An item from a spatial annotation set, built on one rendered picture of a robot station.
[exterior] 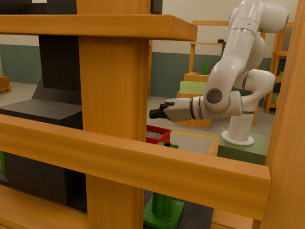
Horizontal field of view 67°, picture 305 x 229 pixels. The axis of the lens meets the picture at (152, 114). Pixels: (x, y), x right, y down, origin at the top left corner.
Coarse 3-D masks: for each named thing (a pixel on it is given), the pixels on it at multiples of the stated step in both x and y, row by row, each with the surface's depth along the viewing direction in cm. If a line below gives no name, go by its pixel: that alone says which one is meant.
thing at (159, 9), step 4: (152, 0) 53; (156, 0) 54; (160, 0) 57; (152, 4) 53; (156, 4) 55; (160, 4) 57; (152, 8) 53; (156, 8) 55; (160, 8) 57; (152, 12) 54; (156, 12) 56; (160, 12) 58
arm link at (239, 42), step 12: (228, 36) 82; (240, 36) 78; (252, 36) 78; (228, 48) 79; (240, 48) 77; (228, 60) 76; (240, 60) 76; (216, 72) 72; (228, 72) 71; (240, 72) 78; (216, 84) 70; (228, 84) 70; (204, 96) 72; (216, 96) 69; (228, 96) 70; (216, 108) 70
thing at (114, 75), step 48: (96, 0) 48; (144, 0) 50; (96, 48) 51; (144, 48) 53; (96, 96) 54; (144, 96) 57; (288, 96) 40; (288, 144) 42; (96, 192) 63; (288, 192) 44
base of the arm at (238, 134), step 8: (232, 120) 135; (240, 120) 131; (248, 120) 131; (232, 128) 136; (240, 128) 132; (248, 128) 133; (224, 136) 140; (232, 136) 136; (240, 136) 134; (248, 136) 137; (240, 144) 132; (248, 144) 133
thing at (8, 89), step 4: (0, 76) 636; (4, 76) 638; (0, 80) 619; (4, 80) 631; (8, 80) 646; (0, 84) 620; (4, 84) 633; (8, 84) 647; (0, 88) 621; (4, 88) 633; (8, 88) 648; (4, 92) 639; (8, 92) 647
